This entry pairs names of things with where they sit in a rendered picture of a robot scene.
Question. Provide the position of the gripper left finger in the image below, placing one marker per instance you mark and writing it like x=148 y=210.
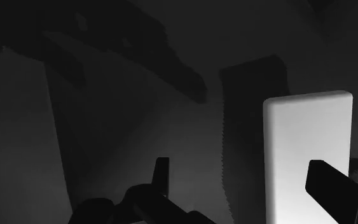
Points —
x=154 y=201

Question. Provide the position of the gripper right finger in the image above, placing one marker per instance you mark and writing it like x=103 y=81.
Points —
x=336 y=189

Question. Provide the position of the white rectangular slab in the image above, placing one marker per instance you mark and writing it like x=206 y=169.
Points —
x=302 y=139

